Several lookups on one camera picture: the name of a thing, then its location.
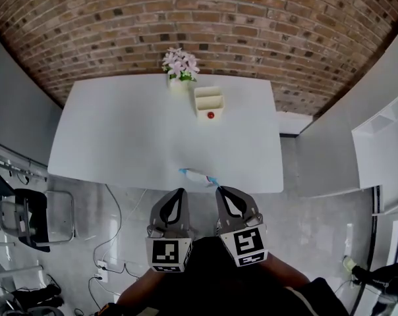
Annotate person's left forearm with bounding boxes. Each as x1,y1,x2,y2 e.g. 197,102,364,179
116,268,160,307

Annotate clear plastic bag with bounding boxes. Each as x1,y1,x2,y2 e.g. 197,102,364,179
179,168,219,189

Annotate pink flowers in white pot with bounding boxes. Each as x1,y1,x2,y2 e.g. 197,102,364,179
161,47,200,92

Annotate person's black clothing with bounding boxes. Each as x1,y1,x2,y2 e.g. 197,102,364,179
98,235,351,316

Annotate person's right forearm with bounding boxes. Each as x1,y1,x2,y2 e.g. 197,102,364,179
266,253,312,289

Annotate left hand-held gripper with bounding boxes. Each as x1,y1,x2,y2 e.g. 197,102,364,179
144,188,196,273

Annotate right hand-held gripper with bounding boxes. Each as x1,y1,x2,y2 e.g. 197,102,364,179
215,186,269,269

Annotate white power strip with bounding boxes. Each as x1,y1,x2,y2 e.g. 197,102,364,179
95,260,111,282

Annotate white power cable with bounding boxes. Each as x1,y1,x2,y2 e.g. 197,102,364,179
93,188,149,263

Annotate grey partition panel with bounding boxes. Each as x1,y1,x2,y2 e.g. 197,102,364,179
0,28,63,167
296,11,398,199

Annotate low white panel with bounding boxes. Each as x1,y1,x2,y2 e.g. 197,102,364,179
277,111,314,136

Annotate cream organizer box red button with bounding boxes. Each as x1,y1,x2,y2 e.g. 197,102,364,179
194,86,225,122

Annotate thin black cable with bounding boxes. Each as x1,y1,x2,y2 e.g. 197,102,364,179
88,184,142,312

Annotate black folding chair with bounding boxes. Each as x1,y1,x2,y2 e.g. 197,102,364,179
0,163,78,253

